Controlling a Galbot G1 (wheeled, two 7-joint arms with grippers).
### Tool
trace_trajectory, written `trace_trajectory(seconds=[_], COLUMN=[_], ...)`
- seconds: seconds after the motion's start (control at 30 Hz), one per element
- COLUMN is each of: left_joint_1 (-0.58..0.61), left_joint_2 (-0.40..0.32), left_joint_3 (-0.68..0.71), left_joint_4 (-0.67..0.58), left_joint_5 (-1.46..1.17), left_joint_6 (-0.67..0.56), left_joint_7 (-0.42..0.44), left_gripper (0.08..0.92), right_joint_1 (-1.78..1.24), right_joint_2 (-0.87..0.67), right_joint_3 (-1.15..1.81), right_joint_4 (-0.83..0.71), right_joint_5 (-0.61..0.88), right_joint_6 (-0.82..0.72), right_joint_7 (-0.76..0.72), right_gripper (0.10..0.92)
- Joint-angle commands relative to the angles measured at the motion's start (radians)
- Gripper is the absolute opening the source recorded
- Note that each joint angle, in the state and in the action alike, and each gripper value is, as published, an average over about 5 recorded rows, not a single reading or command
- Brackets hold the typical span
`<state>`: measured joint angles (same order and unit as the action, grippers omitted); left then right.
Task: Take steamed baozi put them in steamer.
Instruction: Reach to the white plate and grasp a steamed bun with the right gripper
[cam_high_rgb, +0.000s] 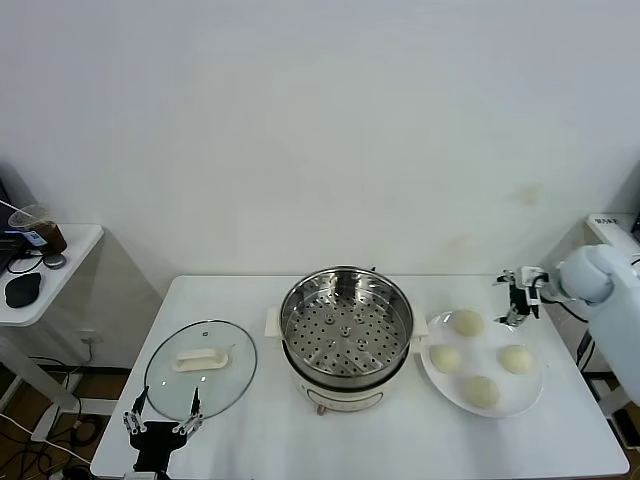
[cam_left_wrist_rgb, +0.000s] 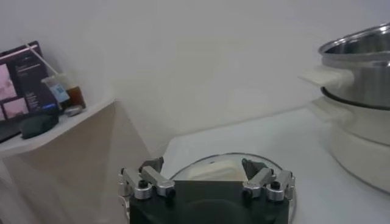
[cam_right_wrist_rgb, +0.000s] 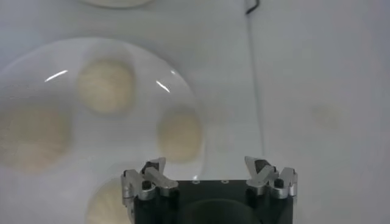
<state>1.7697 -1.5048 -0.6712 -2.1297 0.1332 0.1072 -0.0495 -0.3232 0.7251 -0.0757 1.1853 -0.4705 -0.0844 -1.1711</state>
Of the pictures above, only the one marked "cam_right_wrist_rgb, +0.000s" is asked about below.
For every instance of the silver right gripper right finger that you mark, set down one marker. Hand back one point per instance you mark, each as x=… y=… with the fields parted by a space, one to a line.
x=262 y=179

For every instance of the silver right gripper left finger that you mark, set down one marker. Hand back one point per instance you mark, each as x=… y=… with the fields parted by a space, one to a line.
x=158 y=180

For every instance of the white steamed baozi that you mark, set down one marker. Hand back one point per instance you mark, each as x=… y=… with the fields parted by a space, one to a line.
x=30 y=138
x=179 y=135
x=105 y=86
x=106 y=205

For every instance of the white round plate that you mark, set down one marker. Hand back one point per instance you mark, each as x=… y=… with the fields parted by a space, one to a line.
x=122 y=146

